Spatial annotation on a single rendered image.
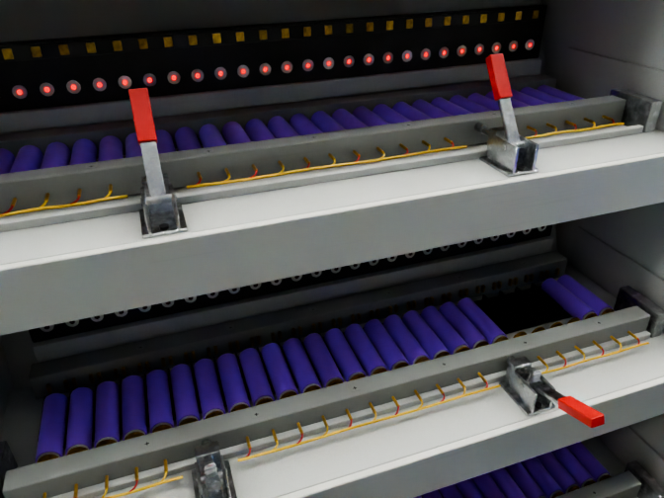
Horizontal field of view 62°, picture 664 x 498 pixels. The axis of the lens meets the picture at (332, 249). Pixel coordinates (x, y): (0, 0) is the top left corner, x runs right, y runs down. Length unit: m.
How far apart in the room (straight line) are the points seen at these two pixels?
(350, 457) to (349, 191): 0.20
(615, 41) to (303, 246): 0.39
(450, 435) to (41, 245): 0.33
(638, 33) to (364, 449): 0.45
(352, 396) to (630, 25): 0.43
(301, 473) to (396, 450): 0.08
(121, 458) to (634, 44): 0.57
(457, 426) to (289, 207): 0.23
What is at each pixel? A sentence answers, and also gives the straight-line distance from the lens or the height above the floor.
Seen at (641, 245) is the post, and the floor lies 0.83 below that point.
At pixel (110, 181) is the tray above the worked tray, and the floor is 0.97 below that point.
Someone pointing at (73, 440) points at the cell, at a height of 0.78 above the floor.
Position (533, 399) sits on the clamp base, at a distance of 0.49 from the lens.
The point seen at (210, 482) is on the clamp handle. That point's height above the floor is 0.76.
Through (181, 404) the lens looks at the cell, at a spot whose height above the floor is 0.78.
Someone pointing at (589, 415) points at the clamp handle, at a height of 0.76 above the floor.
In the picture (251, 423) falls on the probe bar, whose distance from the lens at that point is 0.44.
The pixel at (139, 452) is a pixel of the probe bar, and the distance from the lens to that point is 0.45.
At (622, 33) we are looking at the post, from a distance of 0.63.
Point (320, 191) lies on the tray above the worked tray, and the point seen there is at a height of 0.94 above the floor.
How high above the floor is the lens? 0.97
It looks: 10 degrees down
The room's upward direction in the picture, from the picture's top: 8 degrees counter-clockwise
